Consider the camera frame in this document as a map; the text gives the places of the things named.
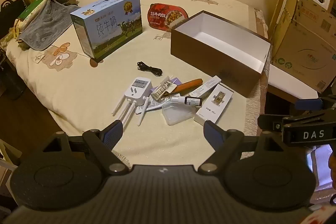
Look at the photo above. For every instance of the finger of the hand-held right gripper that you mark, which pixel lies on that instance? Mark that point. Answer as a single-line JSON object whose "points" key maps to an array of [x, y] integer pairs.
{"points": [[271, 122], [309, 103]]}

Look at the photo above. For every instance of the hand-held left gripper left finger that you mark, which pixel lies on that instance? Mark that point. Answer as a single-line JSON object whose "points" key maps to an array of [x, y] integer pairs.
{"points": [[114, 133]]}

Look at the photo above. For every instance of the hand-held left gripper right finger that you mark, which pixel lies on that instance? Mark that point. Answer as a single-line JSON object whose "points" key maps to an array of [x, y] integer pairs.
{"points": [[213, 132]]}

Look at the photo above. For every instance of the white box with gold window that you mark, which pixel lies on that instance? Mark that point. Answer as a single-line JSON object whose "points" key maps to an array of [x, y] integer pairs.
{"points": [[214, 106]]}

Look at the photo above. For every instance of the small bottle dark label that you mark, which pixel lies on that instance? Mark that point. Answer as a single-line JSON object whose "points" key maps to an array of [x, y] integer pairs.
{"points": [[193, 101]]}

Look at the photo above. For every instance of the clear plastic case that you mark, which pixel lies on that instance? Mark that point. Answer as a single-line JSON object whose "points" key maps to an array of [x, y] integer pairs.
{"points": [[176, 115]]}

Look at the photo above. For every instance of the long white printed box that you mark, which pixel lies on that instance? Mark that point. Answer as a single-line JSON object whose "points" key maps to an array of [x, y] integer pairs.
{"points": [[207, 86]]}

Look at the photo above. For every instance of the white tube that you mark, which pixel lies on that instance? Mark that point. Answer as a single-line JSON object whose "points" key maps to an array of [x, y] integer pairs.
{"points": [[155, 106]]}

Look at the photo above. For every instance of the white plug adapter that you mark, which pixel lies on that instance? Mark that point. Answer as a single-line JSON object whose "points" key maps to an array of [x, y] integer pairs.
{"points": [[137, 87]]}

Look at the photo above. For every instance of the orange grey handheld device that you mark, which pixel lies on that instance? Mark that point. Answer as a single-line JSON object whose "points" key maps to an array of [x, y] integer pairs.
{"points": [[189, 85]]}

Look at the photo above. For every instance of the beige plastic clip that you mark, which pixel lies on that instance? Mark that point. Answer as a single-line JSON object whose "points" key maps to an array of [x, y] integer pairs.
{"points": [[160, 91]]}

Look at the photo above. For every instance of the brown cardboard box white inside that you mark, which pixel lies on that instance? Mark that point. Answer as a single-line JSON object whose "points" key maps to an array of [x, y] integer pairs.
{"points": [[210, 61]]}

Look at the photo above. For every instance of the large printed cardboard carton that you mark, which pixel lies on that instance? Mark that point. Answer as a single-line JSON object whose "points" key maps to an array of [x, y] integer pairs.
{"points": [[302, 56]]}

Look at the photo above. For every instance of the cream printed bedspread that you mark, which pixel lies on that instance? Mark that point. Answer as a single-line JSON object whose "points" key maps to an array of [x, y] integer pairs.
{"points": [[78, 98]]}

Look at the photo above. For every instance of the blue milk carton box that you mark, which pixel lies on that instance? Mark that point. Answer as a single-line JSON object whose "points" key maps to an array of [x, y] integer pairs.
{"points": [[110, 27]]}

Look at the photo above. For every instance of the white wooden furniture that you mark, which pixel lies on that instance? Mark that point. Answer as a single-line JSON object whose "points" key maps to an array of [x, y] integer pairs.
{"points": [[8, 158]]}

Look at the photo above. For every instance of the grey cloth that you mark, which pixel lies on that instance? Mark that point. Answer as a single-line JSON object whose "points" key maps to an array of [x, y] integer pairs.
{"points": [[44, 27]]}

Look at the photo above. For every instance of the red instant rice package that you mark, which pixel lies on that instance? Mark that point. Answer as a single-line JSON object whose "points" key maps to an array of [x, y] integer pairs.
{"points": [[162, 15]]}

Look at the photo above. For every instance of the green white package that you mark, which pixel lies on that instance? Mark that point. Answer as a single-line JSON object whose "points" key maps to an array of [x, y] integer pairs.
{"points": [[29, 11]]}

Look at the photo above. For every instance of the black bag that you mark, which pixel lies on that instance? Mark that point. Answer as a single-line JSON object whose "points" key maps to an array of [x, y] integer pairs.
{"points": [[8, 8]]}

